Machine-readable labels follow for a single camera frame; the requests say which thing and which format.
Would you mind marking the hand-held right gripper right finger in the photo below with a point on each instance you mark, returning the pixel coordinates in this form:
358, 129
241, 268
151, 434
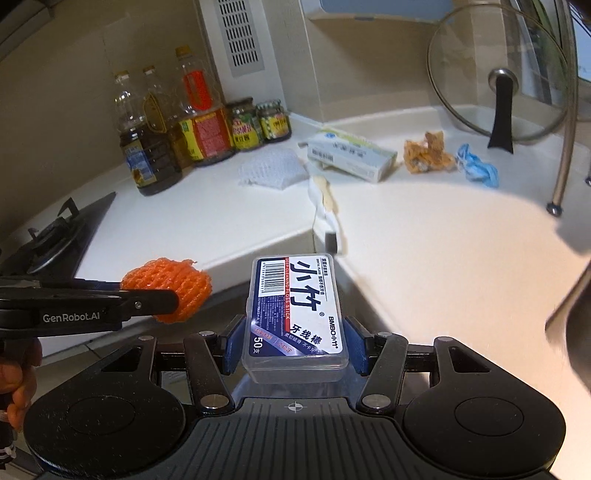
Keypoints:
356, 344

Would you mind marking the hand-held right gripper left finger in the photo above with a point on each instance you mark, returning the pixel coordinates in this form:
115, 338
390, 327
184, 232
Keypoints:
233, 344

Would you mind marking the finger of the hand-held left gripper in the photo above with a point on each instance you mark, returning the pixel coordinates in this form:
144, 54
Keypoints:
152, 302
69, 284

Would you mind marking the orange foam fruit net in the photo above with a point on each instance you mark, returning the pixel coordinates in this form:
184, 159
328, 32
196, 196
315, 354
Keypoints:
180, 286

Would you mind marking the clear plastic floss pick box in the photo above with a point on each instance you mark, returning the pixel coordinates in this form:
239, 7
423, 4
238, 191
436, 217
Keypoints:
295, 314

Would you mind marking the white green medicine box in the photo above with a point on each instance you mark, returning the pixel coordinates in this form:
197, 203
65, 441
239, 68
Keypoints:
351, 157

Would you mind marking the person's left hand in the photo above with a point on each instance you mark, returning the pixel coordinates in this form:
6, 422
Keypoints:
23, 392

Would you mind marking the black gas stove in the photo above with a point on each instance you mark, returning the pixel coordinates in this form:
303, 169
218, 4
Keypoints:
51, 240

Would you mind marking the dark oil bottle blue label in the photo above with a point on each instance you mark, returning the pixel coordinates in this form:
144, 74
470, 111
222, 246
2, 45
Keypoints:
147, 157

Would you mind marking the white foam fruit net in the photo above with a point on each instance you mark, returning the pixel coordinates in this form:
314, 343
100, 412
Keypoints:
274, 168

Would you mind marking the large bottle red label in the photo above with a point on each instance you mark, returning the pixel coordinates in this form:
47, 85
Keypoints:
207, 124

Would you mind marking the tall glass sauce jar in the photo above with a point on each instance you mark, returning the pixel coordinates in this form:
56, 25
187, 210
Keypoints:
244, 129

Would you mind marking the yellow cooking oil bottle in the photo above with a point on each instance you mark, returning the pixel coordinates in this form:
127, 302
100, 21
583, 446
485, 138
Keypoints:
154, 101

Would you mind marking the crumpled orange snack wrapper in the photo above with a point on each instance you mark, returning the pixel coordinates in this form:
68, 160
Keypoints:
427, 152

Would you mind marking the crumpled blue plastic glove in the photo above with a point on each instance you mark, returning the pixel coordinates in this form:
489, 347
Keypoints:
478, 168

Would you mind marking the short glass sauce jar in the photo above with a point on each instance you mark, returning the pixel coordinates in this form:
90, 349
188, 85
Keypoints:
274, 123

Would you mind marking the metal rack leg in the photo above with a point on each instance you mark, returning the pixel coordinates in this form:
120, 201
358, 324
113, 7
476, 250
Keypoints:
565, 161

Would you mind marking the grey vent grille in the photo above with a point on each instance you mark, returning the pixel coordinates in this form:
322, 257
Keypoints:
240, 37

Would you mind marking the blue panel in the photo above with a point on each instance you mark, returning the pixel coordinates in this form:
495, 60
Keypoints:
383, 9

